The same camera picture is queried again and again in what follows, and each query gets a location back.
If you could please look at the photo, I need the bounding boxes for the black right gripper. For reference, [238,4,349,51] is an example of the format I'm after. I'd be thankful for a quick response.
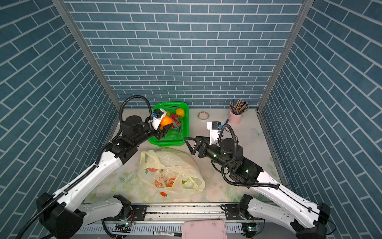
[186,134,234,171]

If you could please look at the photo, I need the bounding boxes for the pink dragon fruit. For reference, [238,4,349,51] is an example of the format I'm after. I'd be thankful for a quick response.
[170,114,182,134]

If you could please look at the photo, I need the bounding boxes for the yellowish plastic bag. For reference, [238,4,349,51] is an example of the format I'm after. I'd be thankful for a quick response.
[137,147,206,197]

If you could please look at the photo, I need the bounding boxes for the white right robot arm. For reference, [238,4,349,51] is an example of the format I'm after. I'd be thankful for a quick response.
[184,122,337,239]

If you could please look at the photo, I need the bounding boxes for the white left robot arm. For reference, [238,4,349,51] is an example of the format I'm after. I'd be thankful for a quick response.
[16,95,170,239]

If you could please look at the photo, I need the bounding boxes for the green plastic basket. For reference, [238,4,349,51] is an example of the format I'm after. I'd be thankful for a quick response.
[149,102,190,147]

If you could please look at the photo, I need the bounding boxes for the tape roll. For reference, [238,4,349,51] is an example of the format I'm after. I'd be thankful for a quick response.
[198,112,209,120]

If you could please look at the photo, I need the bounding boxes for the pink pencil cup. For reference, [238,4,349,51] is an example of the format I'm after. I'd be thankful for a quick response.
[228,111,243,125]

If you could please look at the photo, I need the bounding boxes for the coloured pencils bunch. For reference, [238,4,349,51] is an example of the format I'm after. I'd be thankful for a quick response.
[228,99,249,116]

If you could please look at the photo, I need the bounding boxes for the pink box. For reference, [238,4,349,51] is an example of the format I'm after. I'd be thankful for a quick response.
[182,220,227,239]

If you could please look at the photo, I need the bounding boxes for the black marker pen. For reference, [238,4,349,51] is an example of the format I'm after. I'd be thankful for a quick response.
[153,231,182,237]

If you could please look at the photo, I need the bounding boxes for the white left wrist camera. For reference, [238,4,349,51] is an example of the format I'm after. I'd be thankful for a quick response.
[151,109,167,130]

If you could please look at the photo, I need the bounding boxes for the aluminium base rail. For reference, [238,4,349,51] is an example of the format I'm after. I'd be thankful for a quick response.
[53,202,311,239]

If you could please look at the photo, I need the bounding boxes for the aluminium corner post left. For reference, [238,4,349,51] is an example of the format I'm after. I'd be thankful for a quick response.
[52,0,120,110]

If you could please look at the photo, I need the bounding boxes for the aluminium corner post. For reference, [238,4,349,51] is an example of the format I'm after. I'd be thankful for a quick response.
[52,0,120,110]
[257,0,314,113]

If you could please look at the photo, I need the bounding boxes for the aluminium corner post right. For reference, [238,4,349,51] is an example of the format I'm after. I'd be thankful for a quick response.
[257,0,314,113]

